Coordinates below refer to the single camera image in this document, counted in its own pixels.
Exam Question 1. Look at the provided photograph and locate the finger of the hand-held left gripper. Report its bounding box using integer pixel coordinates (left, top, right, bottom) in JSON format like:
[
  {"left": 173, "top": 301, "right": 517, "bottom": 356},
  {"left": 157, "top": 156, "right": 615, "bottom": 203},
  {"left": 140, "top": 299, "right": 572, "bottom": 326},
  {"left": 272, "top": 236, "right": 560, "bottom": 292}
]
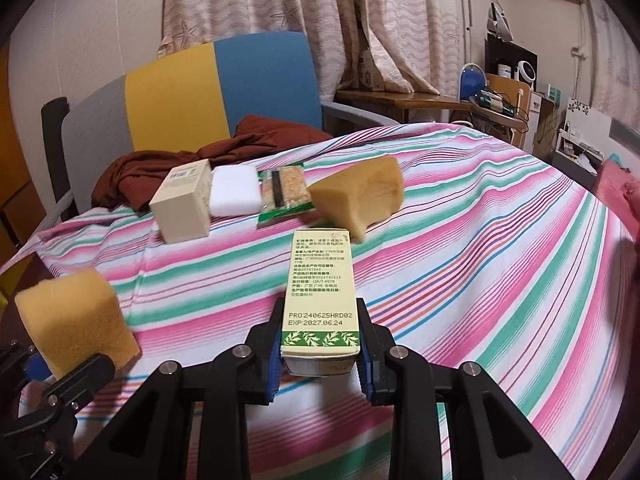
[
  {"left": 0, "top": 341, "right": 55, "bottom": 386},
  {"left": 42, "top": 352, "right": 117, "bottom": 413}
]

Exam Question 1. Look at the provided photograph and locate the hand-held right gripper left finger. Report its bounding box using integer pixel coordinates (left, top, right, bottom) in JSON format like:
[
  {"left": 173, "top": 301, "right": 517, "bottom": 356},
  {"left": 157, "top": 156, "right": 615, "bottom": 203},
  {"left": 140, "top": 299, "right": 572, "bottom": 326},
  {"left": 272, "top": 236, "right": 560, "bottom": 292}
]
[{"left": 75, "top": 301, "right": 287, "bottom": 480}]

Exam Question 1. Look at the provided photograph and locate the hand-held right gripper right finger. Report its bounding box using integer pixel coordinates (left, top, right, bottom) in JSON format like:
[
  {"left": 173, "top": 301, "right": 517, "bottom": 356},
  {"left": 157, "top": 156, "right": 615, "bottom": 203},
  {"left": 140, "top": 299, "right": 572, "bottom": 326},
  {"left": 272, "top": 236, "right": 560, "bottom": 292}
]
[{"left": 355, "top": 299, "right": 575, "bottom": 480}]

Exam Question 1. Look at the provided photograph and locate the yellow sponge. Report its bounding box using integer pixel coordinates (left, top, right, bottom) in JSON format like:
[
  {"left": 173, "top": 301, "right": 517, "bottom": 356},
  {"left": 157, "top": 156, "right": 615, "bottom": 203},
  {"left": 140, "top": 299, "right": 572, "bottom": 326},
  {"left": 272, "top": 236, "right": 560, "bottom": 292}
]
[
  {"left": 14, "top": 268, "right": 142, "bottom": 378},
  {"left": 306, "top": 156, "right": 405, "bottom": 242}
]

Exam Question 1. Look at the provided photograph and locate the green leaf print box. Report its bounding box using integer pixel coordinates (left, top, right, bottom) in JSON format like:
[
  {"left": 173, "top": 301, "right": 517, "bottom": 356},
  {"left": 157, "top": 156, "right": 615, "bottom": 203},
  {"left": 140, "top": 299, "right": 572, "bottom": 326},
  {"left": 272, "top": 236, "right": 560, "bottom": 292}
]
[{"left": 281, "top": 228, "right": 362, "bottom": 377}]

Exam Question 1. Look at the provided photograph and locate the striped bed sheet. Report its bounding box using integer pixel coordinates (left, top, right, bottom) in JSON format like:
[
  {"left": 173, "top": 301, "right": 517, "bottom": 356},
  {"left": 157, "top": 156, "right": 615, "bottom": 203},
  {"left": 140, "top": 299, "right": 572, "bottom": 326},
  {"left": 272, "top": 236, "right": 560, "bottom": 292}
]
[{"left": 0, "top": 122, "right": 638, "bottom": 480}]

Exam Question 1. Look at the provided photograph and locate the green snack packet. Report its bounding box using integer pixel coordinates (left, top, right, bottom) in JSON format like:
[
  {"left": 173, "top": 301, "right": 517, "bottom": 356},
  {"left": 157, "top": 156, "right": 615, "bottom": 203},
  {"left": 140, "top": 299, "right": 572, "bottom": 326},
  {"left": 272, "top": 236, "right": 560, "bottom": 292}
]
[{"left": 256, "top": 162, "right": 317, "bottom": 226}]

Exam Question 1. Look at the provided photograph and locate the white sponge block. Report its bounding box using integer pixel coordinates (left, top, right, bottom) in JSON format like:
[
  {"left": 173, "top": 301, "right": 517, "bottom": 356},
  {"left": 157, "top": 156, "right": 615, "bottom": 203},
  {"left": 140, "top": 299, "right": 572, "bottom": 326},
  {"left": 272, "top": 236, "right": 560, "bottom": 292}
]
[{"left": 209, "top": 166, "right": 264, "bottom": 218}]

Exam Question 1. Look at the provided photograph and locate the wooden wardrobe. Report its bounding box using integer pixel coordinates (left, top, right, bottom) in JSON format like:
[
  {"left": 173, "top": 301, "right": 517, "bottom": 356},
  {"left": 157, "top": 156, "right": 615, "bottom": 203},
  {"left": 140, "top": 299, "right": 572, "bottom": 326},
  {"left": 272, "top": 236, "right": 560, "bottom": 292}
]
[{"left": 0, "top": 127, "right": 48, "bottom": 251}]

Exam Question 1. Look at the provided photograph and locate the cream cardboard box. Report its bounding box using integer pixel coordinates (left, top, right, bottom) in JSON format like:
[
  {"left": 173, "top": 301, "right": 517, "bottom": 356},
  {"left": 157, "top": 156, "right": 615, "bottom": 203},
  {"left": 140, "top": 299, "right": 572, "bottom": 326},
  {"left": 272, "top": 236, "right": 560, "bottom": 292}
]
[{"left": 149, "top": 159, "right": 213, "bottom": 244}]

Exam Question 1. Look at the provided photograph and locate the brown cloth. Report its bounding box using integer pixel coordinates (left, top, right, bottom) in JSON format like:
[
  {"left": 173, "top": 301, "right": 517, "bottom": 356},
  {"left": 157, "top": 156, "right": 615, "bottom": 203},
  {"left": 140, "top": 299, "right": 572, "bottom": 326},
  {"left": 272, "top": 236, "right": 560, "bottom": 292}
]
[{"left": 91, "top": 115, "right": 333, "bottom": 213}]

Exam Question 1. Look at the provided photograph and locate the grey yellow blue chair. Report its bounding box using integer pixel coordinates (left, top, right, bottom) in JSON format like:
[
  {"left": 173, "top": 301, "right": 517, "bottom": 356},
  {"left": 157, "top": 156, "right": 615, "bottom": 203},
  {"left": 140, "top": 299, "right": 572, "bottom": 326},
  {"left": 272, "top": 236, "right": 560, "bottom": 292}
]
[{"left": 41, "top": 31, "right": 401, "bottom": 231}]

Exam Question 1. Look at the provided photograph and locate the wooden desk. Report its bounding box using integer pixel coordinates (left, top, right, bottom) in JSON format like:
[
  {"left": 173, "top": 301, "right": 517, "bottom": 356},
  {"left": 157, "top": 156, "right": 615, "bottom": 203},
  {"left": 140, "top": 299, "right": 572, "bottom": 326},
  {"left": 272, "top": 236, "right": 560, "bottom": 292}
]
[{"left": 334, "top": 89, "right": 528, "bottom": 133}]

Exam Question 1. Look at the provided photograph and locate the small printed cardboard box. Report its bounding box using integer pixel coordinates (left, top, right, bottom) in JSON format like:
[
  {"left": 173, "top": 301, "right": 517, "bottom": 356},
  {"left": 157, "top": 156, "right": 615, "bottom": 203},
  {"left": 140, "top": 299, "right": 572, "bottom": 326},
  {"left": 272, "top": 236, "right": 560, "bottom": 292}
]
[{"left": 357, "top": 47, "right": 386, "bottom": 92}]

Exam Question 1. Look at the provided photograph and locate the pink cloth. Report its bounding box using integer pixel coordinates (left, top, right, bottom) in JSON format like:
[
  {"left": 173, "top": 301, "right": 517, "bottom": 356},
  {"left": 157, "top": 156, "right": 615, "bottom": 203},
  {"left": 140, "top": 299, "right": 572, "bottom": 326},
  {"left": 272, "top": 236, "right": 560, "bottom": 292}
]
[{"left": 592, "top": 157, "right": 640, "bottom": 241}]

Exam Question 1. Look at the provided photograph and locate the blue round object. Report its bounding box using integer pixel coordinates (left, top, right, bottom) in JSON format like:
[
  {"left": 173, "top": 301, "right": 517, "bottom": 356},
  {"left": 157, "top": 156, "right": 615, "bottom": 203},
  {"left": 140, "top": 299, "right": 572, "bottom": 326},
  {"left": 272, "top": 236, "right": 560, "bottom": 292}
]
[{"left": 460, "top": 63, "right": 487, "bottom": 101}]

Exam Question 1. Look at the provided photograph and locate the white round fan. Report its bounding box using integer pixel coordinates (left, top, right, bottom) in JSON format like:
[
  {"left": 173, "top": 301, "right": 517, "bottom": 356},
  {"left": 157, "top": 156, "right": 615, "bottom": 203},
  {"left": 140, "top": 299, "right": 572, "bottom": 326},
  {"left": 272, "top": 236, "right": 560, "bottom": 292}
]
[{"left": 515, "top": 60, "right": 537, "bottom": 92}]

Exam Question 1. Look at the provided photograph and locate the white leaf print board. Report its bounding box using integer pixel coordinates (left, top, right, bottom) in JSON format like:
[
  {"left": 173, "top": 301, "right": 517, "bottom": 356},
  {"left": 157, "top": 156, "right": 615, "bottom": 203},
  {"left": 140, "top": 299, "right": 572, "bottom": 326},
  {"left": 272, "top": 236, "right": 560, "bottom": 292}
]
[{"left": 565, "top": 97, "right": 613, "bottom": 161}]

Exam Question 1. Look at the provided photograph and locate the patterned curtain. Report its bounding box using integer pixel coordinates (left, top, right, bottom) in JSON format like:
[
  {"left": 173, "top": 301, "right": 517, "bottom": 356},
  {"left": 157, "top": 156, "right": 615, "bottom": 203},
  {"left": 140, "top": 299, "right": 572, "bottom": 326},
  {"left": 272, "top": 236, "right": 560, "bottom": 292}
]
[
  {"left": 157, "top": 0, "right": 371, "bottom": 101},
  {"left": 350, "top": 0, "right": 463, "bottom": 97}
]

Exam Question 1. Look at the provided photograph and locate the white pole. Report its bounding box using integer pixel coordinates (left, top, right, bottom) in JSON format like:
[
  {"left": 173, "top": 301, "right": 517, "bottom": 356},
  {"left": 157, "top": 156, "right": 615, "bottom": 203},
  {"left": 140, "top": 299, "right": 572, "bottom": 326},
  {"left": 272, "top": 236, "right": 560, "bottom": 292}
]
[{"left": 462, "top": 0, "right": 476, "bottom": 68}]

